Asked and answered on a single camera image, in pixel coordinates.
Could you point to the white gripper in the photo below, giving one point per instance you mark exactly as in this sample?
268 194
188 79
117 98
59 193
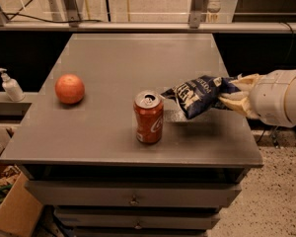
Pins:
268 96

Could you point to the blue chip bag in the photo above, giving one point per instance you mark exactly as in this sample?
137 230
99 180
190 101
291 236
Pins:
196 96

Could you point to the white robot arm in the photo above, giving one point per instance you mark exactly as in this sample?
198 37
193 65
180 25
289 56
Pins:
271 97

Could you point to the red coke can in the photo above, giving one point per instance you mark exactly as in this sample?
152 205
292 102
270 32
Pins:
149 108

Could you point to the top drawer knob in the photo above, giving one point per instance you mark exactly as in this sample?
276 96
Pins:
133 201

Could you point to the drawer knob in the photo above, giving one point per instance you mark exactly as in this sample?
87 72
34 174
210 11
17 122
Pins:
138 226
133 201

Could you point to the orange fruit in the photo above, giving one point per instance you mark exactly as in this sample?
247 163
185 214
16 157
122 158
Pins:
69 89

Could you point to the white pump bottle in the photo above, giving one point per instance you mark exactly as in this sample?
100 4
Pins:
11 87

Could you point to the cardboard box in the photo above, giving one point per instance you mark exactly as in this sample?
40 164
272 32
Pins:
19 211

